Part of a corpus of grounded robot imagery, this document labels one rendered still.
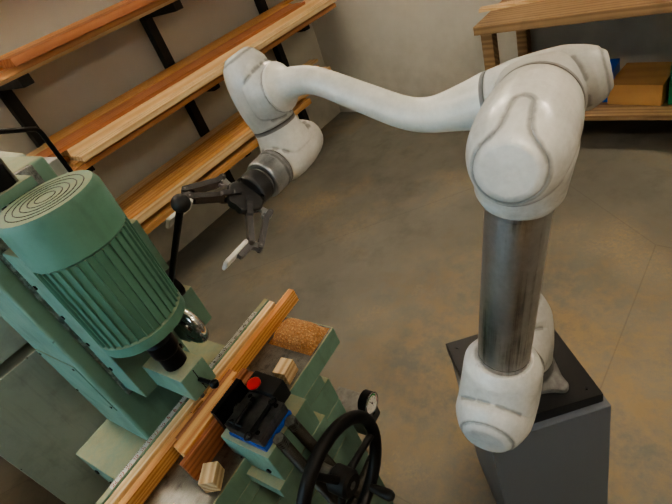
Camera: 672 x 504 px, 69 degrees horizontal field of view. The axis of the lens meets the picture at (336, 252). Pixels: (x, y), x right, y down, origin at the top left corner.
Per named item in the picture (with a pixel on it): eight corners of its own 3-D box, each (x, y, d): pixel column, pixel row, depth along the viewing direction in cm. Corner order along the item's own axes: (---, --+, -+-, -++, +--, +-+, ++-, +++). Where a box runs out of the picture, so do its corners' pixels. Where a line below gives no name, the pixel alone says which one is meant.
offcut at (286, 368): (290, 384, 113) (284, 374, 110) (278, 382, 114) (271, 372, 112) (298, 369, 115) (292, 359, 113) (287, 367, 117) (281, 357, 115)
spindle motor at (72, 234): (139, 369, 87) (21, 235, 69) (88, 348, 97) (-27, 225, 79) (203, 300, 97) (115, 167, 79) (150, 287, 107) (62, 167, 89)
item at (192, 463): (197, 481, 100) (182, 466, 97) (193, 479, 101) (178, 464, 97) (264, 388, 114) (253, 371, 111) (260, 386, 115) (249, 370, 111)
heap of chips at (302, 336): (311, 356, 117) (305, 346, 115) (268, 343, 125) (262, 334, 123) (329, 328, 123) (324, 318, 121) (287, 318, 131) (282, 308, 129)
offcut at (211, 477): (210, 471, 101) (202, 463, 99) (225, 469, 100) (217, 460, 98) (205, 493, 98) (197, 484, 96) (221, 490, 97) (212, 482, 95)
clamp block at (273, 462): (284, 483, 97) (266, 460, 92) (236, 460, 105) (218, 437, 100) (321, 421, 106) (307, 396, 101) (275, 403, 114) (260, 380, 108)
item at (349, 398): (369, 437, 137) (361, 421, 132) (333, 423, 144) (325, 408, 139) (382, 412, 141) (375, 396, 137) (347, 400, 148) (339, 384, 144)
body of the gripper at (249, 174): (272, 203, 108) (247, 229, 103) (242, 180, 109) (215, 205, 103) (280, 183, 102) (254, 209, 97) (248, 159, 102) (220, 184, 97)
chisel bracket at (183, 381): (199, 406, 105) (180, 382, 100) (160, 388, 113) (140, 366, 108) (221, 378, 109) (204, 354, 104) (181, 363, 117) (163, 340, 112)
